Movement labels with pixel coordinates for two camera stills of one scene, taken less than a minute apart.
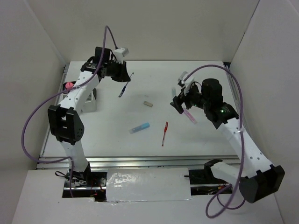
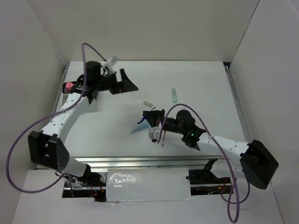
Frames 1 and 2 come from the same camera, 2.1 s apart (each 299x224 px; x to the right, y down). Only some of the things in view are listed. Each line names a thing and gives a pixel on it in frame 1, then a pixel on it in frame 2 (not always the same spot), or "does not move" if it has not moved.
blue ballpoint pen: [123, 90] → [143, 118]
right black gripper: [178, 100] → [155, 116]
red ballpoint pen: [164, 133] does not move
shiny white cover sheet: [150, 184] does not move
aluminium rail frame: [46, 161] does not move
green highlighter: [174, 92] does not move
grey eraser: [148, 103] does not move
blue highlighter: [139, 128] does not move
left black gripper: [124, 76] → [125, 86]
